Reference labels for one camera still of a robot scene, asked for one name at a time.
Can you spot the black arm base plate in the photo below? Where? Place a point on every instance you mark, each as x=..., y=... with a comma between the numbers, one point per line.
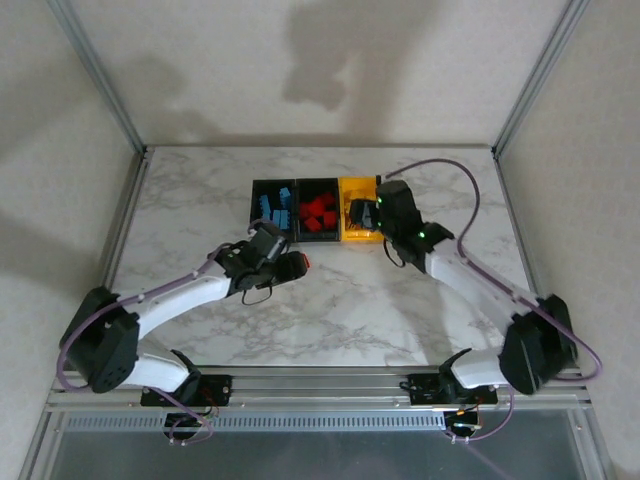
x=220, y=387
x=420, y=390

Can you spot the small black electronics board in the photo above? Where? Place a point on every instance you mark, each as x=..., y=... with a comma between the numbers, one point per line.
x=187, y=422
x=462, y=420

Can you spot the aluminium frame post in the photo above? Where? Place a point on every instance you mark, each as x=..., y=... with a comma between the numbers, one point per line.
x=101, y=80
x=39, y=450
x=593, y=450
x=539, y=80

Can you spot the black plastic bin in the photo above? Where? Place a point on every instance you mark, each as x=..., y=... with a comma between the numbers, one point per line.
x=312, y=186
x=260, y=186

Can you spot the aluminium front mounting rail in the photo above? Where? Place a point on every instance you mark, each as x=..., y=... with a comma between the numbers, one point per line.
x=320, y=385

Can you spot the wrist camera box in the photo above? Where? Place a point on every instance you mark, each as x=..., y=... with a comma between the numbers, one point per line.
x=270, y=242
x=397, y=197

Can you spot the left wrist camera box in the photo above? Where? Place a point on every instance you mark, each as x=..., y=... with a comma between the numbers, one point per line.
x=270, y=242

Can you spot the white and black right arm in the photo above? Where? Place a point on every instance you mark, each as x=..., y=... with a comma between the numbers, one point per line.
x=465, y=285

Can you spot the yellow plastic bin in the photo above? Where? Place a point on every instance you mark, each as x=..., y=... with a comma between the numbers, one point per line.
x=350, y=187

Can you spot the aluminium side rail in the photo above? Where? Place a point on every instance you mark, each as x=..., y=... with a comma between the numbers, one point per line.
x=516, y=215
x=122, y=225

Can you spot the red lego brick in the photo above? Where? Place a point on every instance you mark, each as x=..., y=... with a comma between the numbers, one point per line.
x=327, y=200
x=303, y=211
x=305, y=261
x=330, y=218
x=315, y=207
x=312, y=224

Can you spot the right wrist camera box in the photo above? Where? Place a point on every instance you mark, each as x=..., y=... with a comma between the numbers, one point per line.
x=397, y=197

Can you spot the grey translucent panel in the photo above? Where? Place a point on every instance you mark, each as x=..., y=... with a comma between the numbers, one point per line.
x=320, y=457

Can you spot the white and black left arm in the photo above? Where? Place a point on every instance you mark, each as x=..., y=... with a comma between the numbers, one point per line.
x=185, y=300

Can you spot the blue lego brick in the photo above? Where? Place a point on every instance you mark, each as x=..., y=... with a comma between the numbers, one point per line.
x=285, y=197
x=281, y=220
x=264, y=202
x=267, y=216

